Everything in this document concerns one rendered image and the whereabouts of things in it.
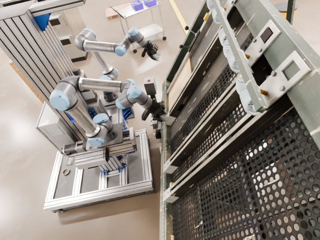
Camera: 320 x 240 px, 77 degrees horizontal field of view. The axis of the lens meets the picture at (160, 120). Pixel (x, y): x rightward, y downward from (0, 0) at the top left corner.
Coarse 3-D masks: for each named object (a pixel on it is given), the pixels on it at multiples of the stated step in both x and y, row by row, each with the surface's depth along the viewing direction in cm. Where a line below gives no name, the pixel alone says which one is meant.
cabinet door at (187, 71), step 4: (188, 60) 184; (188, 64) 181; (184, 68) 189; (188, 68) 178; (184, 72) 187; (188, 72) 176; (180, 76) 194; (184, 76) 184; (188, 76) 173; (176, 80) 204; (180, 80) 191; (184, 80) 181; (176, 84) 200; (180, 84) 188; (184, 84) 178; (172, 88) 210; (176, 88) 198; (180, 88) 186; (172, 92) 207; (176, 92) 195; (172, 96) 204; (176, 96) 192; (172, 100) 200; (172, 104) 197
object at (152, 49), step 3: (147, 42) 166; (150, 42) 165; (144, 45) 164; (147, 45) 166; (150, 45) 165; (153, 45) 167; (156, 45) 171; (147, 48) 168; (150, 48) 168; (153, 48) 166; (156, 48) 170; (147, 51) 170; (150, 51) 168; (153, 51) 169; (150, 54) 171; (153, 54) 172
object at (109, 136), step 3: (111, 129) 166; (114, 129) 170; (108, 132) 165; (111, 132) 167; (114, 132) 169; (117, 132) 173; (108, 135) 167; (111, 135) 168; (114, 135) 171; (117, 135) 173; (105, 138) 168; (108, 138) 168; (111, 138) 169; (114, 138) 171
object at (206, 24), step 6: (210, 12) 155; (210, 18) 158; (204, 24) 161; (204, 30) 165; (198, 36) 169; (198, 42) 173; (192, 48) 177; (186, 54) 187; (192, 54) 182; (186, 60) 186; (180, 66) 195; (180, 72) 197; (174, 78) 205; (168, 90) 215
